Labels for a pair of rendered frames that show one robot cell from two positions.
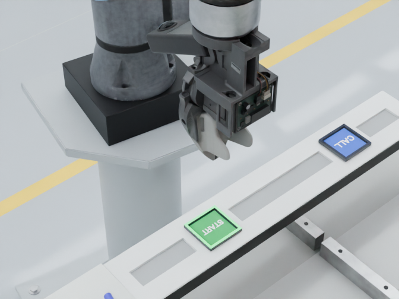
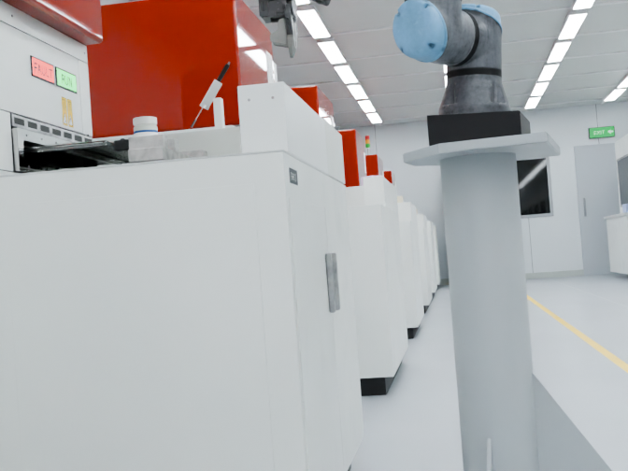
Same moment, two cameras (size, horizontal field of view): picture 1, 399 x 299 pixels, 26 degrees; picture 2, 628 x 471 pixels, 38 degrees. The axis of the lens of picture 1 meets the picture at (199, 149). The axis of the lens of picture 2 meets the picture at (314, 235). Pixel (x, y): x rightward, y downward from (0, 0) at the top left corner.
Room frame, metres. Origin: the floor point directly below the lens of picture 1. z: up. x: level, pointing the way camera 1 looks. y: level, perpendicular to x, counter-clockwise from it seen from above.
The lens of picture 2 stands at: (2.42, -1.41, 0.61)
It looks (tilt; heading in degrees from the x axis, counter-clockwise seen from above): 1 degrees up; 139
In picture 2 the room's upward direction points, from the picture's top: 4 degrees counter-clockwise
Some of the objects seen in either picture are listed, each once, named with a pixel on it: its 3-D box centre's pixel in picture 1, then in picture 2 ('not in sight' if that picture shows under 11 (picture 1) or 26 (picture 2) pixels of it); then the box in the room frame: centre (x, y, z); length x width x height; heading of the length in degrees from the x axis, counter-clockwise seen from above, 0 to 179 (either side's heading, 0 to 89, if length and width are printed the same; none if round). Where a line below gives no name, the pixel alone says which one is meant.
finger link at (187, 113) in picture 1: (198, 107); not in sight; (0.76, 0.00, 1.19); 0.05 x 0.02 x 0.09; 131
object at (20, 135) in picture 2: not in sight; (59, 158); (0.38, -0.45, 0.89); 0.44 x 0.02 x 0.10; 130
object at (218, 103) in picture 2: not in sight; (212, 106); (0.46, -0.04, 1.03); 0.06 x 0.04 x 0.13; 40
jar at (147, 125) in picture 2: not in sight; (146, 134); (0.09, -0.03, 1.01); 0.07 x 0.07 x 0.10
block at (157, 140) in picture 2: not in sight; (148, 142); (0.67, -0.37, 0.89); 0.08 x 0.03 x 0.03; 40
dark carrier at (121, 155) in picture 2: not in sight; (63, 158); (0.38, -0.43, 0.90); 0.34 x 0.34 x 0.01; 40
